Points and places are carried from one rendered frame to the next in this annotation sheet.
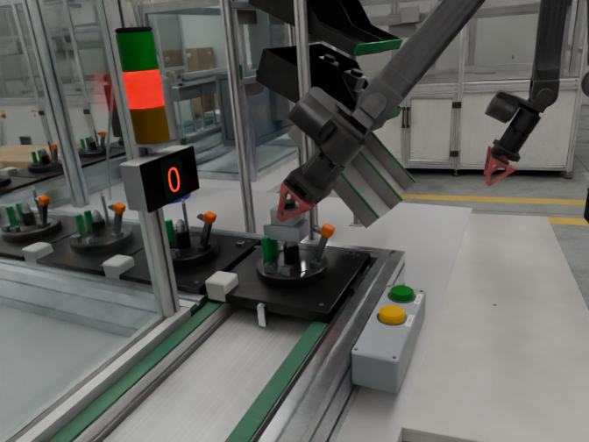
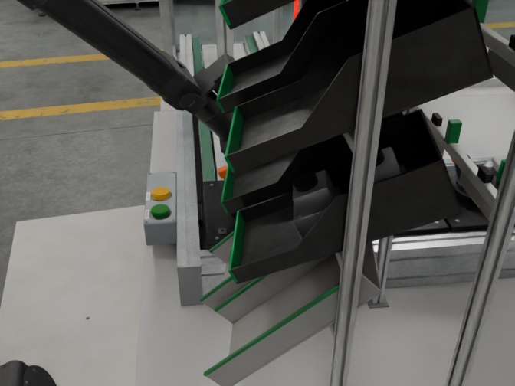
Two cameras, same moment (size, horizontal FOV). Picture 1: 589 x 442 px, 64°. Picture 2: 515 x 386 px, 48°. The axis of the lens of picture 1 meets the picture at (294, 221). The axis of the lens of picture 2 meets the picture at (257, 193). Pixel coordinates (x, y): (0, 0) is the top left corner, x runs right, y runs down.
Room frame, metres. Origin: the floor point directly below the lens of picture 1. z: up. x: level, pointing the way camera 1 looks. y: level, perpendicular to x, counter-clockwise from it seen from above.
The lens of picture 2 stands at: (1.68, -0.56, 1.68)
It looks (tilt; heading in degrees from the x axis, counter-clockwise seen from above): 33 degrees down; 147
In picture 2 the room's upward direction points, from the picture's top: straight up
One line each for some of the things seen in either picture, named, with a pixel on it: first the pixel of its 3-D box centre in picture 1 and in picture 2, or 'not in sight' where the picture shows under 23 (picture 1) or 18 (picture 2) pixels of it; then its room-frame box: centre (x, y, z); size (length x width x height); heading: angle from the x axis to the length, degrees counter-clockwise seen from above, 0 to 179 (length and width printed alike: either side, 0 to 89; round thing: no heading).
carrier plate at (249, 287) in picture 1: (293, 274); (260, 210); (0.83, 0.01, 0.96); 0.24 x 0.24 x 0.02; 64
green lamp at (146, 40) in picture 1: (137, 52); not in sight; (0.71, 0.20, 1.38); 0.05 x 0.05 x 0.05
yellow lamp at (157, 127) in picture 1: (150, 124); not in sight; (0.71, 0.20, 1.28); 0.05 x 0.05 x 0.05
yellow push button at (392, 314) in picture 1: (391, 316); (161, 194); (0.65, -0.14, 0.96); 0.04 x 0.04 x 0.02
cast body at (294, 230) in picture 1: (283, 218); not in sight; (0.83, 0.02, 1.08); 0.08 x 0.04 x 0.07; 64
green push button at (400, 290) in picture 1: (401, 295); (160, 212); (0.72, -0.18, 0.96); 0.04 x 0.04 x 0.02
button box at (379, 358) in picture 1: (391, 332); (162, 206); (0.65, -0.14, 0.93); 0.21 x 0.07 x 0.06; 154
